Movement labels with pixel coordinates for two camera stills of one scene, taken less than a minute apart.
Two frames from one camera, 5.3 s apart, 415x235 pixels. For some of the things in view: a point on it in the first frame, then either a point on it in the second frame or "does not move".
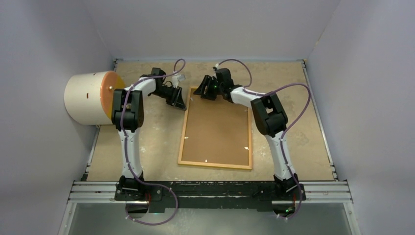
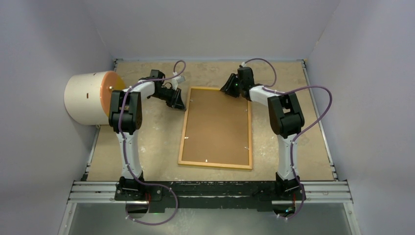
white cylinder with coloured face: (88, 97) does not move
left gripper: (176, 100) does not move
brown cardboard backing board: (216, 131) does not move
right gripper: (208, 81) to (228, 88)
